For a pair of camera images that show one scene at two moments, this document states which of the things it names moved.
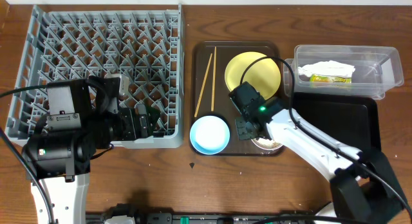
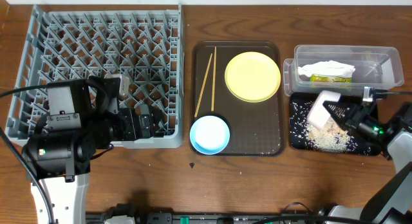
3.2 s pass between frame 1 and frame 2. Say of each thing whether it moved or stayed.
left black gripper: stayed
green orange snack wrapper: stayed
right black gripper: moved
